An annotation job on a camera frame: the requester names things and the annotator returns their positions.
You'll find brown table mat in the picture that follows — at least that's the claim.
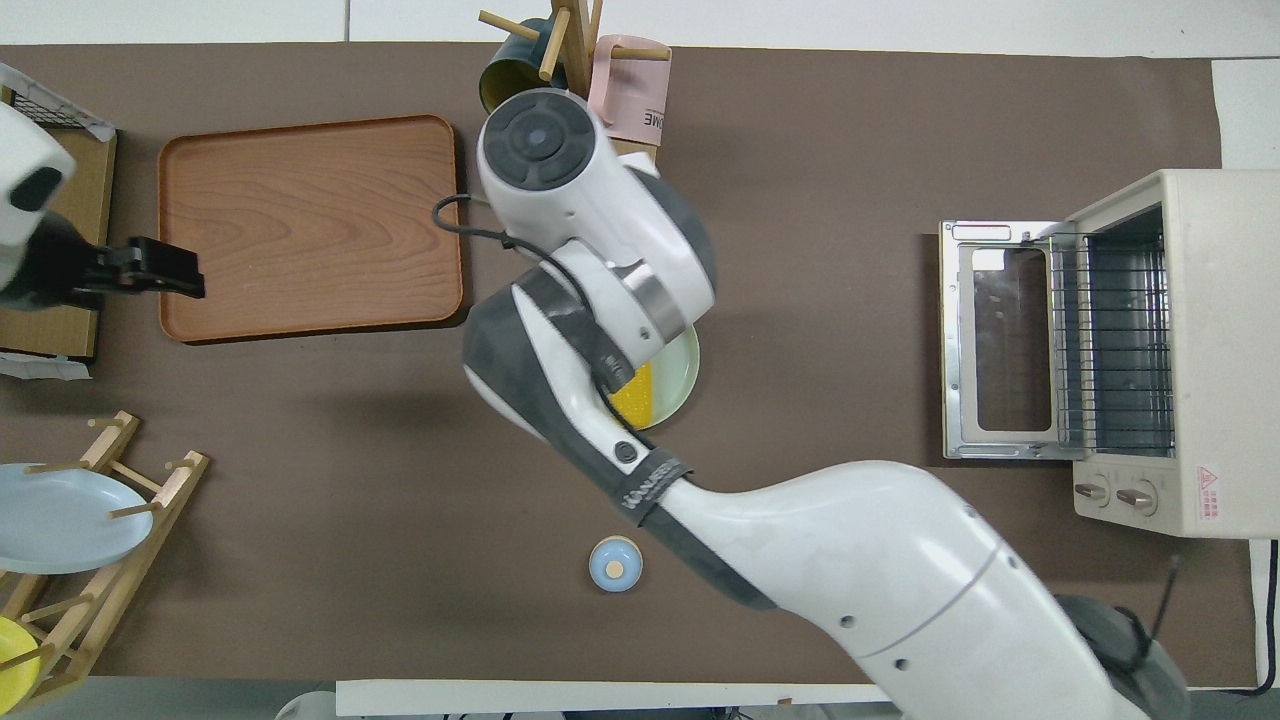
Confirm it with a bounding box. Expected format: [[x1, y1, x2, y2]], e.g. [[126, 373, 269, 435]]
[[0, 42, 1257, 689]]

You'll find wooden mug tree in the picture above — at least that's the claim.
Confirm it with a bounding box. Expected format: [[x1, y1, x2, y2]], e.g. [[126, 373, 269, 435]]
[[478, 0, 673, 171]]

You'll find pink mug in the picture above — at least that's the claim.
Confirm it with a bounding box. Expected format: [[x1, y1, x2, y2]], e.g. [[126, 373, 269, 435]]
[[587, 34, 673, 147]]

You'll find white toaster oven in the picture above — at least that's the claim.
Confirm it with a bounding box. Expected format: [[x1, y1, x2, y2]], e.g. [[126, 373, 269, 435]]
[[938, 168, 1280, 541]]

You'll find dark teal mug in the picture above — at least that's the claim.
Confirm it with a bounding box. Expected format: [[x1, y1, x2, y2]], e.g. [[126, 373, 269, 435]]
[[477, 18, 573, 117]]

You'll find yellow plate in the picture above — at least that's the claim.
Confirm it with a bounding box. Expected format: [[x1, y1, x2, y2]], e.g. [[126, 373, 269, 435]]
[[0, 616, 44, 707]]

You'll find brown wooden tray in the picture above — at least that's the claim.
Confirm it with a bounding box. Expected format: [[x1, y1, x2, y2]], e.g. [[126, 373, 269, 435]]
[[157, 114, 467, 345]]

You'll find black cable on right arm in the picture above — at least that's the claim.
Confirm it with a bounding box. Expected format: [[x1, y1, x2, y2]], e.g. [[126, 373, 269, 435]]
[[432, 193, 627, 393]]

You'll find black oven power cable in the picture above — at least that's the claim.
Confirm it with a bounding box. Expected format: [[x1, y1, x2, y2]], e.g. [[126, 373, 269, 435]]
[[1130, 538, 1280, 697]]

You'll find metal wire oven rack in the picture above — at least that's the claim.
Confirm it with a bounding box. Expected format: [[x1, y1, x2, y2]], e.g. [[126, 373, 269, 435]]
[[1050, 232, 1177, 459]]

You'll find light green plate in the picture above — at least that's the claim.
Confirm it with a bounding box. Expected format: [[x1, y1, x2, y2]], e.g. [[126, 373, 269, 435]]
[[608, 324, 702, 432]]

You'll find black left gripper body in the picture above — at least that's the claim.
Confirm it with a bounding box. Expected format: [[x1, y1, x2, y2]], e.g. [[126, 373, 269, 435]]
[[0, 214, 133, 313]]

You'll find yellow corn cob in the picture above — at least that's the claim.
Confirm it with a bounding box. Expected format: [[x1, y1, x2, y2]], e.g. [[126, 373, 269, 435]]
[[611, 362, 656, 427]]

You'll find white crumpled cloth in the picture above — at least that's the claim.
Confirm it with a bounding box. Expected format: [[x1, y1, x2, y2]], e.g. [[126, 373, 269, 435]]
[[0, 350, 93, 383]]

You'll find black wire basket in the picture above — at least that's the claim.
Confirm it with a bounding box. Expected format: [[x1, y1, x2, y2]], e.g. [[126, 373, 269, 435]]
[[0, 64, 113, 141]]

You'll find small blue call bell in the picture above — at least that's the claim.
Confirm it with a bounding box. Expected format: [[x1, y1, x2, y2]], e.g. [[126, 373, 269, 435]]
[[588, 536, 644, 593]]

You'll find light blue plate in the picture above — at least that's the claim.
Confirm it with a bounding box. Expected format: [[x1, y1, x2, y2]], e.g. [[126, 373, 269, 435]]
[[0, 462, 155, 576]]

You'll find wooden plate rack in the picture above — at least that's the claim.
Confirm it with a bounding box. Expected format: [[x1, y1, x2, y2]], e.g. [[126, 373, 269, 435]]
[[0, 410, 211, 713]]

